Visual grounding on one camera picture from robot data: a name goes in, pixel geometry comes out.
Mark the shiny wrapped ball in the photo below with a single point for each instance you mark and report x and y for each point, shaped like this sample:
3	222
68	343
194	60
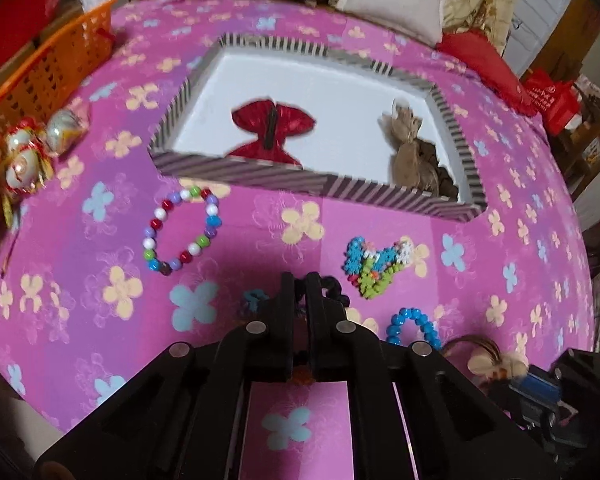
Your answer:
66	127

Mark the red bow hair clip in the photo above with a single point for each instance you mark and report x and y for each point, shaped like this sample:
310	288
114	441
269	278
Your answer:
272	127

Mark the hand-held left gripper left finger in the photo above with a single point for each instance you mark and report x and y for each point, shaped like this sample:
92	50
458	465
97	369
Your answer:
280	310

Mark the orange plastic basket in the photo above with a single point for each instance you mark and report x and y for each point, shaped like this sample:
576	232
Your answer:
45	65

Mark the red gold tassel ornament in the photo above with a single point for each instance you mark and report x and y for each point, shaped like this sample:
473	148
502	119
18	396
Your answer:
22	160

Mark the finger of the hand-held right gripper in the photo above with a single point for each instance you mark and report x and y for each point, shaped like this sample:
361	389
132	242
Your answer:
532	387

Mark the white pillow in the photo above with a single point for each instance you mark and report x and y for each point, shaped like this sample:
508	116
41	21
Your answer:
395	2

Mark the red cloth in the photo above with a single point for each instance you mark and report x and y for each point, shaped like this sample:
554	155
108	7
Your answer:
17	15

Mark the red shopping bag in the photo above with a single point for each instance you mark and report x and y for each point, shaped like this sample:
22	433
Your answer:
550	100

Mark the pink floral blanket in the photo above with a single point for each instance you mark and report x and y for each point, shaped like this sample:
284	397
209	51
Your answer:
130	260

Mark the wooden chair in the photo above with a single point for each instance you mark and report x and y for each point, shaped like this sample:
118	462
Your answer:
592	125

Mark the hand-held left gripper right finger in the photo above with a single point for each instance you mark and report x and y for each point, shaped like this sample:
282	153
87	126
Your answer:
317	310

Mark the brown bow hair accessory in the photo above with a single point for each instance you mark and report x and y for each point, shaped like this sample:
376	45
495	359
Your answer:
415	155

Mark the colourful snowflake hair clip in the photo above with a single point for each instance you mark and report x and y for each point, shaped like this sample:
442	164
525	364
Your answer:
375	265

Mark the striped tray with white bottom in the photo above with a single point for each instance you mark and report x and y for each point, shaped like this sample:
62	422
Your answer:
340	95

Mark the red cushion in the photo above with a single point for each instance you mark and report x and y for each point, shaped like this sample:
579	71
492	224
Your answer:
485	67

